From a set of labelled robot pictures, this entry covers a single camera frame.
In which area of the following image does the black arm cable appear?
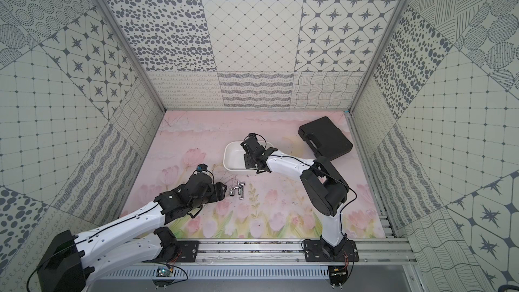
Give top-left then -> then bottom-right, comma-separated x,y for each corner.
279,155 -> 358,248

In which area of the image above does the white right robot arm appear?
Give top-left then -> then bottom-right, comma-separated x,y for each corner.
240,132 -> 351,258

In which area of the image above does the long chrome socket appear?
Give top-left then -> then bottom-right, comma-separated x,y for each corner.
239,181 -> 245,200

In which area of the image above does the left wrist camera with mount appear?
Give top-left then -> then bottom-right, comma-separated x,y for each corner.
196,164 -> 209,173

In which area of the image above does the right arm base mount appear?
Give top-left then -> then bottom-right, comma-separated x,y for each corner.
301,237 -> 360,262

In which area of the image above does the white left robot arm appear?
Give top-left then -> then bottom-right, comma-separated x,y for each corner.
33,171 -> 227,291

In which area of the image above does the aluminium mounting rail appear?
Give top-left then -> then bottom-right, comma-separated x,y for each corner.
192,238 -> 418,266

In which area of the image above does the white slotted cable duct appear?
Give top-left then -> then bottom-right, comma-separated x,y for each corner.
104,264 -> 328,281

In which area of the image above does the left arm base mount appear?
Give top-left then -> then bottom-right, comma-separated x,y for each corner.
148,227 -> 200,264

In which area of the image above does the black plastic tool case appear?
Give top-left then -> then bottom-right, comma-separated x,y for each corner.
298,116 -> 354,160

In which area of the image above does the white plastic storage box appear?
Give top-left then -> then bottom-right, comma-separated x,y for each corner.
223,141 -> 256,174

